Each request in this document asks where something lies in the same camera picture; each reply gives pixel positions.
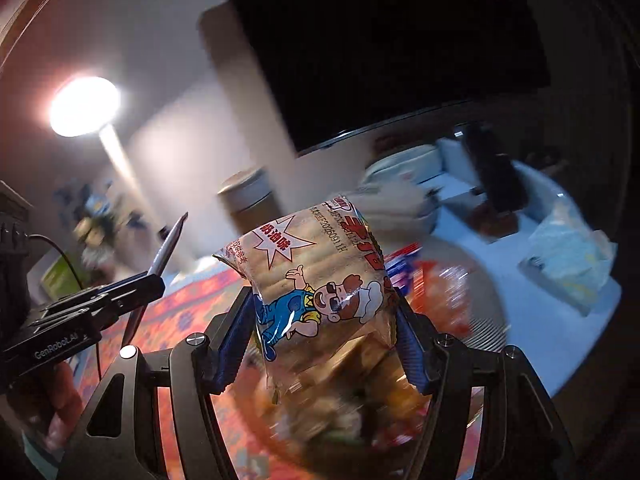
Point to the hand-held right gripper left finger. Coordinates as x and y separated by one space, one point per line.
235 345

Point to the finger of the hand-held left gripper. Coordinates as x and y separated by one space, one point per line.
137 290

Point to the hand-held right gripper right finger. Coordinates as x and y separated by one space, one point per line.
415 357

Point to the blue biscuit packet red edges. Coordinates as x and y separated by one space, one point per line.
402 270

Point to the cartoon print snack packet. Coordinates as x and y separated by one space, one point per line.
310 285

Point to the person's left hand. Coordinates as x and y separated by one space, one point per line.
50 405

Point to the floral printed tablecloth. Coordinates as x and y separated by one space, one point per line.
175 310

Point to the green cover book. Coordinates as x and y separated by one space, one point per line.
60 275

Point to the blue and cream artificial flowers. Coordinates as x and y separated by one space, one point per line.
97 225

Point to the golden thermos bottle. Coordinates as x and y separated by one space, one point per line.
250 200

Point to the pale soft pouch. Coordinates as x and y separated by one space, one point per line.
400 190

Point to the crumpled clear plastic bag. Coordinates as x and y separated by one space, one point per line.
570 260

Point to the white desk lamp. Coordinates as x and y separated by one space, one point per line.
85 105

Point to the dark upright device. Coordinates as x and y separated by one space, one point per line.
495 170

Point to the black monitor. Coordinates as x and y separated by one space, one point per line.
390 45

